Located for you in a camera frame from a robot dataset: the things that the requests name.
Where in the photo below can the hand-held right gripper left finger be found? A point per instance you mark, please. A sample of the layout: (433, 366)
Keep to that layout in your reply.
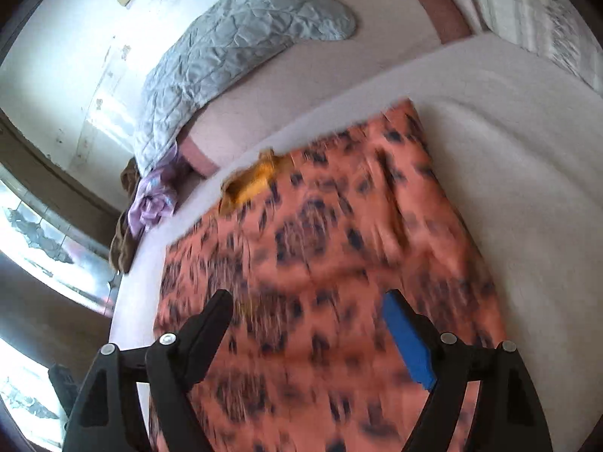
(214, 313)

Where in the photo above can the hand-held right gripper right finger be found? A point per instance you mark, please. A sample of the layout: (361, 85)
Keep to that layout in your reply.
(407, 339)

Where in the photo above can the orange black-patterned garment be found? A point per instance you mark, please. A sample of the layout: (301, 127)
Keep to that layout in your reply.
(329, 245)

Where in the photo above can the brown cloth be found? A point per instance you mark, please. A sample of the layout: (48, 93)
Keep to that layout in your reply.
(121, 249)

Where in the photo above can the purple cloth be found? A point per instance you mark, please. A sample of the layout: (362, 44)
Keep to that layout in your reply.
(150, 197)

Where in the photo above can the black object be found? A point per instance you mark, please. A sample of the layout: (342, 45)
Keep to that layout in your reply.
(65, 388)

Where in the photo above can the window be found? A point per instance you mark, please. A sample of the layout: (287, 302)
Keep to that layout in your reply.
(28, 226)

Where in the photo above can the white fleece blanket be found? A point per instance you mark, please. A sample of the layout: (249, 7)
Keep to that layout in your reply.
(494, 150)

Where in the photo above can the pink bed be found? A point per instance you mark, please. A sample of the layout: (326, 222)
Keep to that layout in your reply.
(329, 66)

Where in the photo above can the white striped pillow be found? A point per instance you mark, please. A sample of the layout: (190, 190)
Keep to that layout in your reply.
(518, 4)

